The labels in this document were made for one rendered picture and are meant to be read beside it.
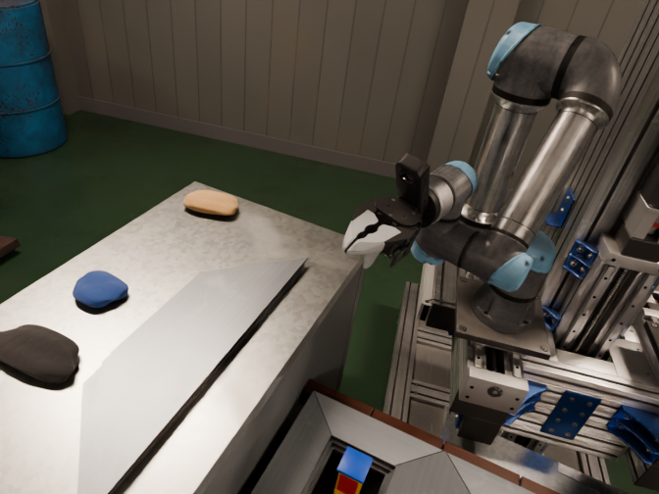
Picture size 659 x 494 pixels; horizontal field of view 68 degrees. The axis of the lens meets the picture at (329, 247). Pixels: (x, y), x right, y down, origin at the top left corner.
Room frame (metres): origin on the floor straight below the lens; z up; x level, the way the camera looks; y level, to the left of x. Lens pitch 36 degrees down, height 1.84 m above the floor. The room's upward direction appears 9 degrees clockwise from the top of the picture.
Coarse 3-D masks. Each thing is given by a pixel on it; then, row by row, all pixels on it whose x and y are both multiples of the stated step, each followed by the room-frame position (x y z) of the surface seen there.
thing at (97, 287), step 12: (84, 276) 0.80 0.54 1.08; (96, 276) 0.80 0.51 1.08; (108, 276) 0.81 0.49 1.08; (84, 288) 0.76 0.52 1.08; (96, 288) 0.76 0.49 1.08; (108, 288) 0.77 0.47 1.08; (120, 288) 0.78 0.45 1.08; (84, 300) 0.73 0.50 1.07; (96, 300) 0.73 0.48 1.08; (108, 300) 0.74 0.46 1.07
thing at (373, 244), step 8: (384, 224) 0.60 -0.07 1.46; (376, 232) 0.57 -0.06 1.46; (384, 232) 0.58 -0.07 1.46; (392, 232) 0.58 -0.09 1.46; (360, 240) 0.55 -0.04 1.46; (368, 240) 0.55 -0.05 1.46; (376, 240) 0.56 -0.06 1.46; (384, 240) 0.56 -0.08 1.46; (352, 248) 0.54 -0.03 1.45; (360, 248) 0.54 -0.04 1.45; (368, 248) 0.54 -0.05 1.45; (376, 248) 0.55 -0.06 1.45; (368, 256) 0.55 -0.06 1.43; (376, 256) 0.57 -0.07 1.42; (368, 264) 0.56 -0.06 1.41
